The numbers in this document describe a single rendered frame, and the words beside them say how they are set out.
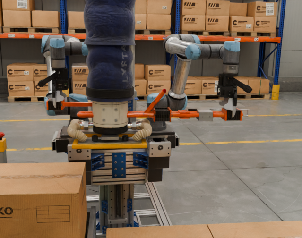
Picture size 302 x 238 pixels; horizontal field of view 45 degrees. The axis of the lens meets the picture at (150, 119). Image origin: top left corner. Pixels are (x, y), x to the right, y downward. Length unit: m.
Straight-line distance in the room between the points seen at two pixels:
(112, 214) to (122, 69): 1.29
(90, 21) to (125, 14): 0.15
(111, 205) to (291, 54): 9.81
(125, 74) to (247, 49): 9.63
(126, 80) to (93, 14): 0.32
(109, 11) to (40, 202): 0.90
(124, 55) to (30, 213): 0.83
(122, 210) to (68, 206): 0.99
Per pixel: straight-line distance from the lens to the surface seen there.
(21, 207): 1.78
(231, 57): 1.79
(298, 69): 12.00
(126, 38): 1.65
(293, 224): 2.45
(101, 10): 1.63
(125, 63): 1.66
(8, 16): 9.08
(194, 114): 1.78
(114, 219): 2.69
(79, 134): 1.68
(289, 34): 11.74
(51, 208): 1.75
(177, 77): 2.31
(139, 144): 1.66
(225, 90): 1.80
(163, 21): 9.08
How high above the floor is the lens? 1.65
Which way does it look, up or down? 13 degrees down
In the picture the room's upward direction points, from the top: 1 degrees clockwise
